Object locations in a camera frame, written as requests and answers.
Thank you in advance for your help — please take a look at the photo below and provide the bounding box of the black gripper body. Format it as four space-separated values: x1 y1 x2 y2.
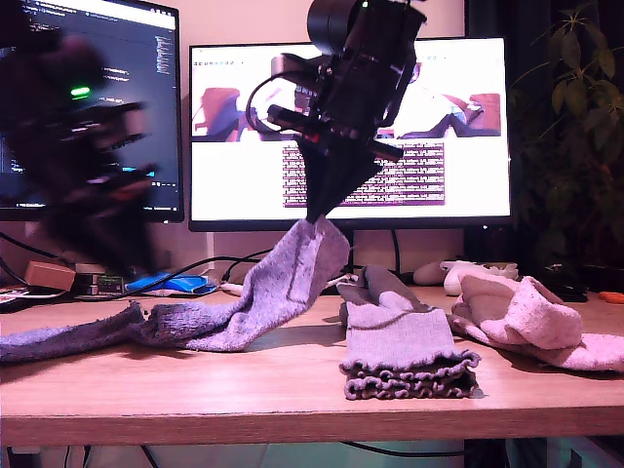
266 60 418 162

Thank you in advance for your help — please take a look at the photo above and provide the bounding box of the blue knitted sock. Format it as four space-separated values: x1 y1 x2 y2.
0 301 147 365
130 216 352 353

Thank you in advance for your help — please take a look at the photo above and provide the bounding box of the grey ribbed sock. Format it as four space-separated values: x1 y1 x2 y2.
340 360 482 402
337 265 484 376

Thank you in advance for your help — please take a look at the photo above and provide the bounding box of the pink fluffy sock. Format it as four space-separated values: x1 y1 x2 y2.
447 311 624 374
455 269 584 353

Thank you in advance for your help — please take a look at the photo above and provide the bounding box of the blue plastic packet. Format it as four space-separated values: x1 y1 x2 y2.
125 272 218 297

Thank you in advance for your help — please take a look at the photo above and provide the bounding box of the bright screen monitor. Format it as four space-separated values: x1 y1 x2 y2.
188 37 513 233

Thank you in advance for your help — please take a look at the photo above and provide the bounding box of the black flat device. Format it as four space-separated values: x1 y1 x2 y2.
0 286 74 315

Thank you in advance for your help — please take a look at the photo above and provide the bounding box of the pale round controller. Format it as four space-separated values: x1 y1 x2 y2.
411 262 448 288

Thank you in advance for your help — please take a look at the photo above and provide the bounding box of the white game controller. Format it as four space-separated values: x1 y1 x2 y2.
441 261 519 297

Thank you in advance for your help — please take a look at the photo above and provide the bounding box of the dark code screen monitor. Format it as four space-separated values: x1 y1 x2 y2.
0 0 185 224

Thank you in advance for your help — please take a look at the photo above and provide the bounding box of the green leafy houseplant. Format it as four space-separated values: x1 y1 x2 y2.
506 4 624 293

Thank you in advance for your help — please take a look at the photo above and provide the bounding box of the black wallet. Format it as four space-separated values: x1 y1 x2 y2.
550 287 590 304

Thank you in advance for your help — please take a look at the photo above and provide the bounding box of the black slanting wall cable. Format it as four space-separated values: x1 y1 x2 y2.
0 232 55 259

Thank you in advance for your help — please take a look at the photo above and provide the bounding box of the black long desk cable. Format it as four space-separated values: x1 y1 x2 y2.
121 255 267 296

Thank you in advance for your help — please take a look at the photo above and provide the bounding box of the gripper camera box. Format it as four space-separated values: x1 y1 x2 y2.
270 54 323 84
104 101 150 147

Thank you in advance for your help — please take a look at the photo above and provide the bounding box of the black monitor cable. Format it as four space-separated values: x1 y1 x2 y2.
389 231 404 277

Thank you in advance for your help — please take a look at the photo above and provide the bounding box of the black arching desk cable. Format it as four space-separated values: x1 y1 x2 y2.
221 247 275 284

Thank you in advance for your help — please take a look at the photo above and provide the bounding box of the white coiled cable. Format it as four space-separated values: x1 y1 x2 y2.
219 273 360 297

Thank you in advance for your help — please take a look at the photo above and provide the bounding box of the black cable under table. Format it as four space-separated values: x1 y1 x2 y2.
340 441 467 459

